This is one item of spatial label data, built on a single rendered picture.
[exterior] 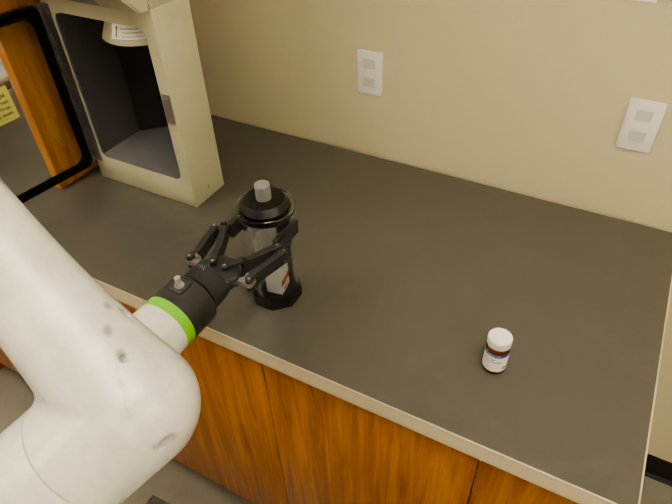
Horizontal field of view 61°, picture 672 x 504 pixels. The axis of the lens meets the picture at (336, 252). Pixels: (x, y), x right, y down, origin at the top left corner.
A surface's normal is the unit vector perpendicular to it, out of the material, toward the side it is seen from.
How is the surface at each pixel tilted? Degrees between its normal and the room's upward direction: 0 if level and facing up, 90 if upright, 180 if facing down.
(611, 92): 90
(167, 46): 90
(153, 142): 0
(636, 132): 90
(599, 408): 0
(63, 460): 50
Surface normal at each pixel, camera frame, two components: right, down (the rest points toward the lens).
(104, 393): 0.11, -0.25
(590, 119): -0.48, 0.59
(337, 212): -0.03, -0.75
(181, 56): 0.88, 0.29
